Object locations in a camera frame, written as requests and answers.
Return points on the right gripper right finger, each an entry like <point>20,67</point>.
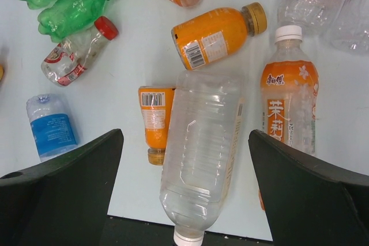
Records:
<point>308,201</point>

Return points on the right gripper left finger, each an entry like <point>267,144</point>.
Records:
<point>63,201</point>

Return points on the orange juice bottle barcode up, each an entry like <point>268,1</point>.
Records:
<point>156,106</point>

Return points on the orange juice bottle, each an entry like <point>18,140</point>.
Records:
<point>217,34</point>

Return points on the blue label water bottle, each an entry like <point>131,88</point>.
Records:
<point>51,126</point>

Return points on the orange jasmine tea bottle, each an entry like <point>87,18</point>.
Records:
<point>289,89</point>

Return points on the large clear bottle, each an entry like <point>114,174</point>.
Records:
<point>202,142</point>

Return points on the red cap crushed bottle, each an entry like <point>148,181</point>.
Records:
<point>76,53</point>

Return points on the clear bottle far right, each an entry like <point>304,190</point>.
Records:
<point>349,32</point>

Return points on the green bottle with cap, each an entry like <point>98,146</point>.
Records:
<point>66,17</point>

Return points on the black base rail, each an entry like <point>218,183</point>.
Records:
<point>124,231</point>

